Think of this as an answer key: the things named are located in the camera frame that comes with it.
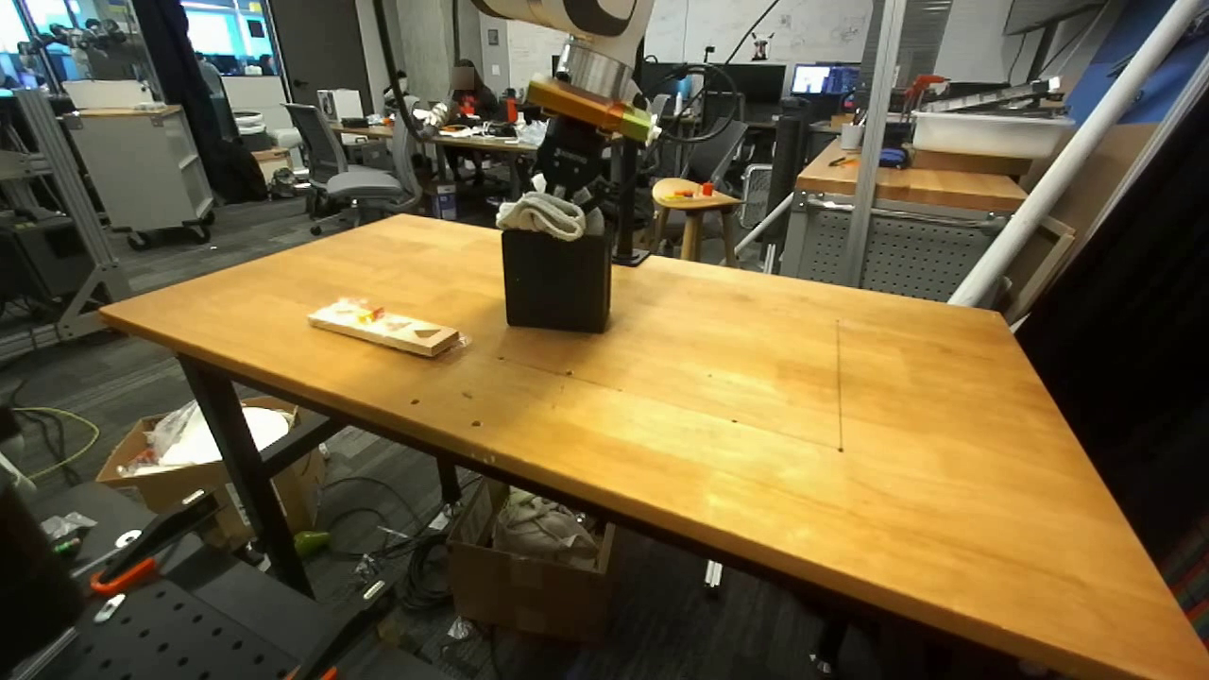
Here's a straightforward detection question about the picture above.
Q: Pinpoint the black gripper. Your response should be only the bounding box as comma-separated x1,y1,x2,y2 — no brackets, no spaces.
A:
534,118,618,202

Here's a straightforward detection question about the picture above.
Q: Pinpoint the white terry towel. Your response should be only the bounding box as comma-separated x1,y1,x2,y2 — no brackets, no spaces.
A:
492,172,594,244

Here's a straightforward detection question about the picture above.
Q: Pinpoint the black slotted plastic box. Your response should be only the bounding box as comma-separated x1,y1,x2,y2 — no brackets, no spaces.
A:
497,219,618,336

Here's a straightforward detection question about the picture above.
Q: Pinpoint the cardboard box with clutter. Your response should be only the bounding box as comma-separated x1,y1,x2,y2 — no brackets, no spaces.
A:
447,483,618,651

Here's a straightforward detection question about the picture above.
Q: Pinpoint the cardboard box with white bag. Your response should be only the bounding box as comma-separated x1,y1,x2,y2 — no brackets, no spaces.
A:
94,397,329,552

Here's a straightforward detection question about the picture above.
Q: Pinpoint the round wooden stool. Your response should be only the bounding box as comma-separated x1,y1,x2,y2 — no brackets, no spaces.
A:
649,172,745,264

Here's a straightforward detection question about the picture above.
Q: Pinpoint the grey office chair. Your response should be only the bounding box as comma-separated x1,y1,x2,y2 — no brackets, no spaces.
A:
282,89,425,237

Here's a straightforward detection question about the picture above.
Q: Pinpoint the lit computer monitor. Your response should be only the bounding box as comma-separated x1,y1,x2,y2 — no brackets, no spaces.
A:
787,61,865,104

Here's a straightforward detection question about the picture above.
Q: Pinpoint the wooden shape puzzle board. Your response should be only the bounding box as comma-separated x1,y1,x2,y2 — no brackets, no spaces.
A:
304,295,465,363

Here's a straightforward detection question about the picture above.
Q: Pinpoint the wooden workbench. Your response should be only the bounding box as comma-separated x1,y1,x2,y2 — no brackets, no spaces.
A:
792,141,1030,215

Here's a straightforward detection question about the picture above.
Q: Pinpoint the white plastic bin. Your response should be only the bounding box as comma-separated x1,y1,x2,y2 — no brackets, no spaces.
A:
908,104,1080,163

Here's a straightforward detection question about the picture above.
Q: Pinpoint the white wheeled cart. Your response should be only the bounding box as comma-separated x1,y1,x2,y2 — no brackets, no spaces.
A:
57,76,220,250

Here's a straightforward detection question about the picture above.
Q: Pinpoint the black metal table leg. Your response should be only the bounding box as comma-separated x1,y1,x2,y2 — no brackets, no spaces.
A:
172,355,317,598

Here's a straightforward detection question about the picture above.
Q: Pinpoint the white diagonal pole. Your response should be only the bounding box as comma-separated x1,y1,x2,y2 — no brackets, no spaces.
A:
945,0,1209,313

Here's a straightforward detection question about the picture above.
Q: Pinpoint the black perforated board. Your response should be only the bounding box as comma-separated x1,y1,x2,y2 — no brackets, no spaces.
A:
32,559,392,680

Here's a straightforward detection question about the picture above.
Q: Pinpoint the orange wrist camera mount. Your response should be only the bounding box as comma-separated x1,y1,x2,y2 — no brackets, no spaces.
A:
521,76,663,147

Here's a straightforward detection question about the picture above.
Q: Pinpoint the grey metal upright post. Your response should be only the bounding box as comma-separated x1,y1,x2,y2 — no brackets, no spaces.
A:
837,0,910,287

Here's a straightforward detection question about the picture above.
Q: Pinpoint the grey metal shelf frame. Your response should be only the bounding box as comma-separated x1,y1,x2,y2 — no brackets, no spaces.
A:
0,86,133,363

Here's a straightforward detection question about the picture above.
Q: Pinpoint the yellow floor cable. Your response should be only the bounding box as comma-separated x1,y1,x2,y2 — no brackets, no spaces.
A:
12,400,104,486

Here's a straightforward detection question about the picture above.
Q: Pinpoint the orange handled tool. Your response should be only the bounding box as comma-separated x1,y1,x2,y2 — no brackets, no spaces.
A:
88,554,167,601

